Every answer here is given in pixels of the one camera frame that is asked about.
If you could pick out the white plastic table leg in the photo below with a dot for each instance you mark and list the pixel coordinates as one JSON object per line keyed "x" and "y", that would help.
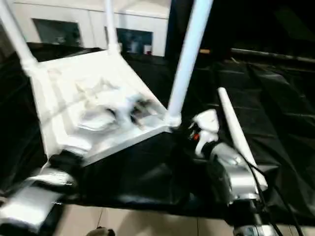
{"x": 236, "y": 127}
{"x": 112, "y": 29}
{"x": 19, "y": 41}
{"x": 189, "y": 61}

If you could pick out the white plastic table top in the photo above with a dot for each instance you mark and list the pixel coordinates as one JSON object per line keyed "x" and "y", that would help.
{"x": 73, "y": 81}

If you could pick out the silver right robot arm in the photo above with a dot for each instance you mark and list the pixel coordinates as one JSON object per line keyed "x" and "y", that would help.
{"x": 238, "y": 177}

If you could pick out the small yellow tag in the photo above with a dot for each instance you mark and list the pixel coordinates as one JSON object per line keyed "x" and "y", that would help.
{"x": 204, "y": 51}

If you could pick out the black work surface mat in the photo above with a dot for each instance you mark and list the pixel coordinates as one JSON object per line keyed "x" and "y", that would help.
{"x": 283, "y": 110}

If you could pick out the dark grey tube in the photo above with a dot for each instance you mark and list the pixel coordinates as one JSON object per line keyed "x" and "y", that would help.
{"x": 270, "y": 54}

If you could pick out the white glass-door cabinet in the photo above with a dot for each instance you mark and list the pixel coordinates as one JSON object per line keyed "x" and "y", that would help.
{"x": 86, "y": 14}

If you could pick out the black backdrop cloth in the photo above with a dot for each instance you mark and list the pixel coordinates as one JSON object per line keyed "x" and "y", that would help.
{"x": 258, "y": 24}

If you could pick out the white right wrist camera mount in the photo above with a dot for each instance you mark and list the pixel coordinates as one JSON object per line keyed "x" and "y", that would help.
{"x": 209, "y": 120}

